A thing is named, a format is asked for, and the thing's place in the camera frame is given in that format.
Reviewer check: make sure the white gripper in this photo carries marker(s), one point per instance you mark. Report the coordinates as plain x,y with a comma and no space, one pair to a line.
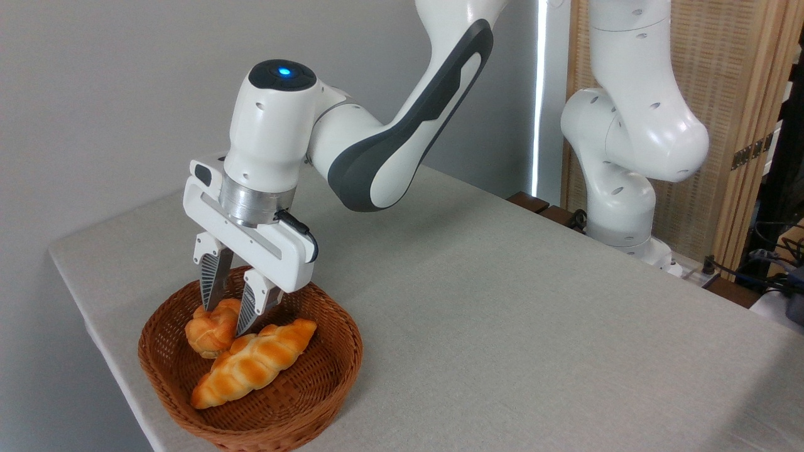
282,257

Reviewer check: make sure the round knotted bread roll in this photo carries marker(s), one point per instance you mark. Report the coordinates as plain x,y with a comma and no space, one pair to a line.
210,333

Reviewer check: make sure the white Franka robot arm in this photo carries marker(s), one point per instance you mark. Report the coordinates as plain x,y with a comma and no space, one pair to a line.
402,144

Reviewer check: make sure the long braided bread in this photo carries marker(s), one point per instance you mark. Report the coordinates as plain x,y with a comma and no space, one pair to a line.
251,364

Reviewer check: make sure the brown wicker basket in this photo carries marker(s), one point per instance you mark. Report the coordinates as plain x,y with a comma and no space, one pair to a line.
295,389

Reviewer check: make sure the grey tablecloth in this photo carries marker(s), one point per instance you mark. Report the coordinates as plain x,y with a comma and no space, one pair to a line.
502,314

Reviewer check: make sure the brown wooden plank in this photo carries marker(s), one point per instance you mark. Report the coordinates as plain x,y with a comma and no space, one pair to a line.
527,201
559,216

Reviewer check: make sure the brass screen hinge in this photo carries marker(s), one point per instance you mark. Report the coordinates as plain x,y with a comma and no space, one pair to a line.
750,152

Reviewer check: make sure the blue grey box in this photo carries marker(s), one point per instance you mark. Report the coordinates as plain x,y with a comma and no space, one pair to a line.
796,301

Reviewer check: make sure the black stand frame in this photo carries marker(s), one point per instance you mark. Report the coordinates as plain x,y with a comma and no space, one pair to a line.
782,163

